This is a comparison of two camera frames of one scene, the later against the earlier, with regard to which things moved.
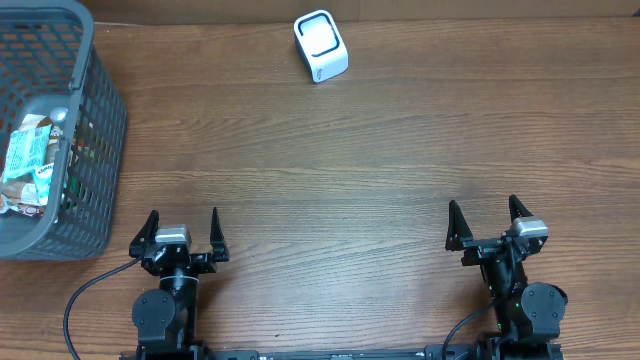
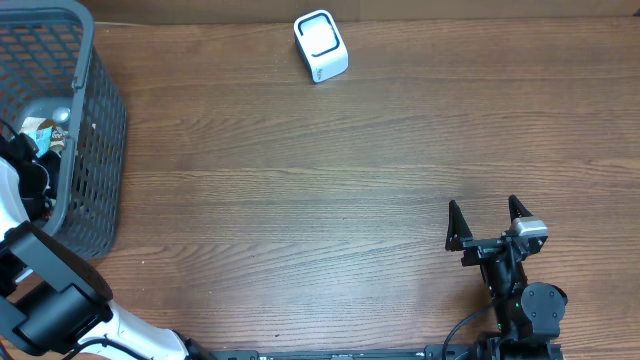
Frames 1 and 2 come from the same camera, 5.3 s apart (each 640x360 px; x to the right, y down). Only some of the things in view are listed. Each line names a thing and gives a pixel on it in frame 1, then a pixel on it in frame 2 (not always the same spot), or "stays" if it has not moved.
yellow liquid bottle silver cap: x=58 y=114 stays
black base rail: x=438 y=352 stays
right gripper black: x=486 y=247 stays
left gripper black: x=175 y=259 -> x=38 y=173
